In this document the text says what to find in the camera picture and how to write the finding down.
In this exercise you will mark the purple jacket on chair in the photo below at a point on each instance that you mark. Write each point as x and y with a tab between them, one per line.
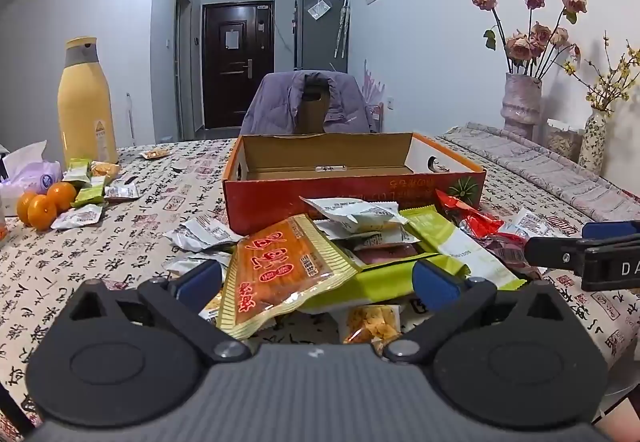
274	108

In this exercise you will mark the yellow flower branches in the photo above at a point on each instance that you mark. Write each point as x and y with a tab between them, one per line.
614	82

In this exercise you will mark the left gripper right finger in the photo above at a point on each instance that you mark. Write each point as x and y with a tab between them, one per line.
454	304

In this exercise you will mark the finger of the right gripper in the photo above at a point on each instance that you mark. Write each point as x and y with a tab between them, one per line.
610	229
603	265

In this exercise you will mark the right orange mandarin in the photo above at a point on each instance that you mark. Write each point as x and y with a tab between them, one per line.
62	195

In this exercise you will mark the grey refrigerator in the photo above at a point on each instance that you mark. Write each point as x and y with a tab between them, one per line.
319	41

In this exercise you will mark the left orange mandarin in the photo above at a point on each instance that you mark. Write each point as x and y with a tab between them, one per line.
22	206

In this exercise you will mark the folded pink grey blanket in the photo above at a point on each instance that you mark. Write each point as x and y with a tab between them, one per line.
592	195

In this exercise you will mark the front orange mandarin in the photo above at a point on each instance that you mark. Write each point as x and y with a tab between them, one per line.
41	212

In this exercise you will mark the long green snack pack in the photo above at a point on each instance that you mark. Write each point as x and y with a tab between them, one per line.
385	273

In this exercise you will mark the orange red cardboard box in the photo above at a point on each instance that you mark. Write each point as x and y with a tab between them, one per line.
267	178

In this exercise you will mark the green snack bar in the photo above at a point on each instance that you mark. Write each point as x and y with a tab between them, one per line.
78	172
94	194

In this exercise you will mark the dark entrance door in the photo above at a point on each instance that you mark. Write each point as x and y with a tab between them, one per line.
237	53

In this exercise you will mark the purple tissue pack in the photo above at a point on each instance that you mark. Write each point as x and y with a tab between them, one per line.
26	170

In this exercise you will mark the green snack bar upper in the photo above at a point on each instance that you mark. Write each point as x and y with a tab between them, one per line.
78	172

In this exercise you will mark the orange spicy strip snack pack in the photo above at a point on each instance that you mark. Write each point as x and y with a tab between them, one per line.
275	271

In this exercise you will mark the yellow thermos bottle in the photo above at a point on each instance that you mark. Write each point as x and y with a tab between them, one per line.
84	105

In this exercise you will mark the green snack bar lower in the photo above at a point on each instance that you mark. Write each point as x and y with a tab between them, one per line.
94	194

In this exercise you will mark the white sachet by green bars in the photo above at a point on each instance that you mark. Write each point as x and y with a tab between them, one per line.
121	192

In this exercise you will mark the red noodle snack bag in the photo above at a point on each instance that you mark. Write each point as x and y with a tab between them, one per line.
467	218

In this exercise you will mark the white snack sachet near oranges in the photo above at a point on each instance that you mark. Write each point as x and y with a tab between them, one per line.
83	216

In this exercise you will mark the dried pink rose bouquet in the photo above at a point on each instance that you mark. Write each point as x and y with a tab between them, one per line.
535	50

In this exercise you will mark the small orange cracker packet far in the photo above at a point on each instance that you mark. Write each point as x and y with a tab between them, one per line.
157	153

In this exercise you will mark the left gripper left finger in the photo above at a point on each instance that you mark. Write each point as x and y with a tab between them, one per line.
177	305

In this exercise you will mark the speckled small vase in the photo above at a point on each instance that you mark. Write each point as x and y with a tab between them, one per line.
592	150

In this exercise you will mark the pink ceramic vase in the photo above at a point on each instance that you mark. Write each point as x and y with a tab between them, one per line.
521	104

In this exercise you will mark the wooden chair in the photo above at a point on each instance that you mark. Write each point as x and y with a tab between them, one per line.
312	109

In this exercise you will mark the orange mandarin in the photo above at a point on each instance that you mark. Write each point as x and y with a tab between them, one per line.
62	195
41	212
22	206

